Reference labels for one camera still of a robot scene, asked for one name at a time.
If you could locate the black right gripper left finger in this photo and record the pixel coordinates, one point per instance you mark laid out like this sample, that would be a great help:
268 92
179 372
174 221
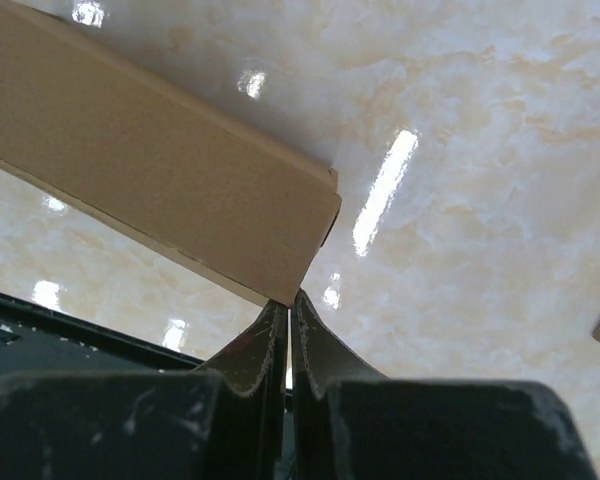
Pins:
221 420

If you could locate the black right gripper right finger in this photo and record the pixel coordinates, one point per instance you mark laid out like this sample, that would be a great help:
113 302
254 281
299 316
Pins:
352 422

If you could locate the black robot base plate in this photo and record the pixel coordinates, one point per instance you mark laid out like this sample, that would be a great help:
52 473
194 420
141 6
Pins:
35 338

